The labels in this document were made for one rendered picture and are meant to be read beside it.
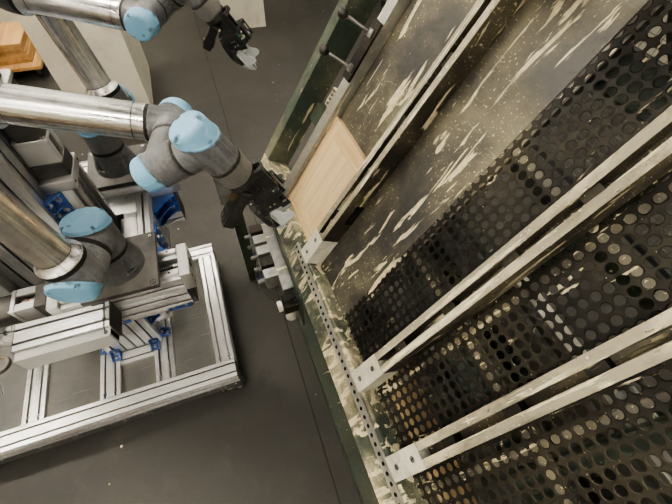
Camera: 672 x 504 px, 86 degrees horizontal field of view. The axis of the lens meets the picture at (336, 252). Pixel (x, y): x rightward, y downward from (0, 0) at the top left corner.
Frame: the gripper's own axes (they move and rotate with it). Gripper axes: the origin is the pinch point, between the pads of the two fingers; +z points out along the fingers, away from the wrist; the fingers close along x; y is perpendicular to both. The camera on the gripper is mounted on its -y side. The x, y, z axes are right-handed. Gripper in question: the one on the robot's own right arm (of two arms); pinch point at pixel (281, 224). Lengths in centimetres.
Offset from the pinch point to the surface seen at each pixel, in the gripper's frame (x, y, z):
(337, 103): 51, 28, 18
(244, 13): 422, -4, 128
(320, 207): 29.5, 3.8, 36.7
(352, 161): 29.2, 22.9, 24.4
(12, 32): 395, -199, 10
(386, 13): 53, 55, 2
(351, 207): 13.0, 15.5, 25.3
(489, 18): 14, 66, -7
